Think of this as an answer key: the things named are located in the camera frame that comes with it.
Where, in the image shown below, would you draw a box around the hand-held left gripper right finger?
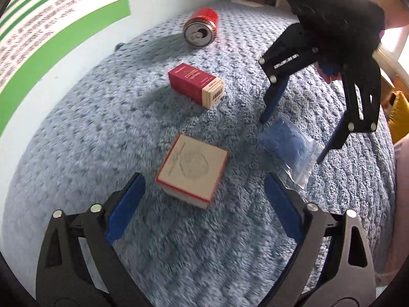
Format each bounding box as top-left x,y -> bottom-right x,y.
262,173 -> 376,307

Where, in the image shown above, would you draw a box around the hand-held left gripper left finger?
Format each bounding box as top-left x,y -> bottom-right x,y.
36,173 -> 151,307

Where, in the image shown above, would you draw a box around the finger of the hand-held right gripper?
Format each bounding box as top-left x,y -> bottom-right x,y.
316,53 -> 383,164
258,24 -> 320,125

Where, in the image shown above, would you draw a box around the clear plastic bag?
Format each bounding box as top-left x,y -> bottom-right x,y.
257,115 -> 325,189

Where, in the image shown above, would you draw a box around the white square box red sides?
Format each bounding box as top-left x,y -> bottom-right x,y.
155,133 -> 230,210

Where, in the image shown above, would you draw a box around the person's right forearm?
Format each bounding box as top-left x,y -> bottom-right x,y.
366,0 -> 409,30

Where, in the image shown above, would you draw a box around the yellow cushion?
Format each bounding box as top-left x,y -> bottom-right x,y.
388,91 -> 409,145

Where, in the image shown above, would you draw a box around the blue fluffy blanket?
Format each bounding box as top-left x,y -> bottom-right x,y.
2,0 -> 399,307

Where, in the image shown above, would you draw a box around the red drink can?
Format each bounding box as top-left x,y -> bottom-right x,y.
183,7 -> 220,47

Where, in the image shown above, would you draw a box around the long red box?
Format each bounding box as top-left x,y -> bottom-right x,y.
168,63 -> 225,109

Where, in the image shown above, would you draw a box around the green and white wall poster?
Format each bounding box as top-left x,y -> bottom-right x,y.
0,0 -> 132,135

